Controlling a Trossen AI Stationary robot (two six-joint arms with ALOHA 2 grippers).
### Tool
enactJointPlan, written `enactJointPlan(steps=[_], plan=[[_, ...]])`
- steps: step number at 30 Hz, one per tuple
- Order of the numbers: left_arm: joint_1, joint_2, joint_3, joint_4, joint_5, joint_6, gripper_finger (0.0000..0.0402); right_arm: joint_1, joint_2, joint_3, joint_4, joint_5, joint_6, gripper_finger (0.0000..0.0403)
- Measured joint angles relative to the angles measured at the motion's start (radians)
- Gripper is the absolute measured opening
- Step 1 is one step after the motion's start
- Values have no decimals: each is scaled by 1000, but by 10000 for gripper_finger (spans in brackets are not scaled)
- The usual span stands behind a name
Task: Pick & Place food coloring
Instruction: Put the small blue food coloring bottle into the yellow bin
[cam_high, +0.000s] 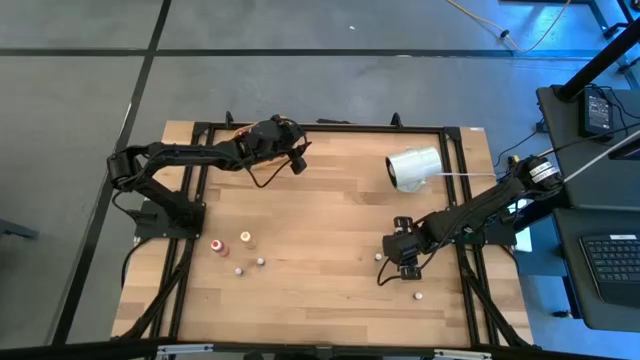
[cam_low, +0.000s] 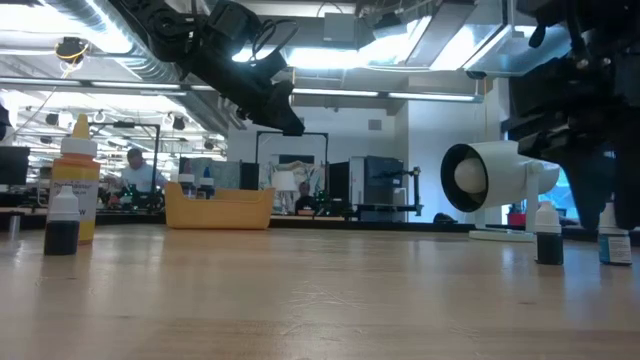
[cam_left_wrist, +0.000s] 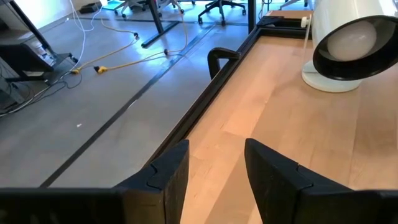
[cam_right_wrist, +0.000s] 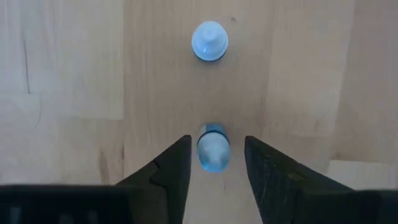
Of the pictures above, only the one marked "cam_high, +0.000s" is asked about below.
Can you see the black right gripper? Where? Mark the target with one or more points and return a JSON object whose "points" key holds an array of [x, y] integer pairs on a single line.
{"points": [[402, 247]]}

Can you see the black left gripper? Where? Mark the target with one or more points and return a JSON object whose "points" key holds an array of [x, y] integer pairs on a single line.
{"points": [[275, 140]]}

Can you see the large yellow food coloring bottle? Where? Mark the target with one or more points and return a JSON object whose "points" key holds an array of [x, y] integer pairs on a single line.
{"points": [[246, 237]]}

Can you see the large red-orange food coloring bottle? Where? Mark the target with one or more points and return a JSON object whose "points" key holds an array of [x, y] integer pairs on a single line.
{"points": [[218, 246]]}

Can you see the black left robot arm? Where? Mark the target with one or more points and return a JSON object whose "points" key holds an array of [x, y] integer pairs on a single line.
{"points": [[180, 150]]}

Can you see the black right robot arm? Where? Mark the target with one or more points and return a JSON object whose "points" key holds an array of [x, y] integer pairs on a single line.
{"points": [[480, 205]]}

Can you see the yellow power plug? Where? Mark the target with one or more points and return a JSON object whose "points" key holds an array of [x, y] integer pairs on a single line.
{"points": [[512, 161]]}

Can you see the black side desk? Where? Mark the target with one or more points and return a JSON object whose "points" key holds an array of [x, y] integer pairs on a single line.
{"points": [[555, 115]]}

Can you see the black keyboard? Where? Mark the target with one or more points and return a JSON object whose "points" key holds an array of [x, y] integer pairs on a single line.
{"points": [[615, 262]]}

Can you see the grey thin rod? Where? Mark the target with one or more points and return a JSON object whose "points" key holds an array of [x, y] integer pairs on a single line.
{"points": [[600, 156]]}

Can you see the black power adapter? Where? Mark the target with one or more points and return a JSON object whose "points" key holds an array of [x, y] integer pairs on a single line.
{"points": [[596, 112]]}

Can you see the black slanted pole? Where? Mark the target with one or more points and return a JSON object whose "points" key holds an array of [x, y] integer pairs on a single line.
{"points": [[600, 57]]}

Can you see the grey furniture leg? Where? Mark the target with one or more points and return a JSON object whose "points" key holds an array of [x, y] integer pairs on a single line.
{"points": [[15, 230]]}

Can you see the black aluminium table frame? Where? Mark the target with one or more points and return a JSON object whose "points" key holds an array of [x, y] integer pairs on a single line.
{"points": [[350, 128]]}

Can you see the black camera rig bar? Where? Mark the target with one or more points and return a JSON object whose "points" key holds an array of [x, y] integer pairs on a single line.
{"points": [[75, 350]]}

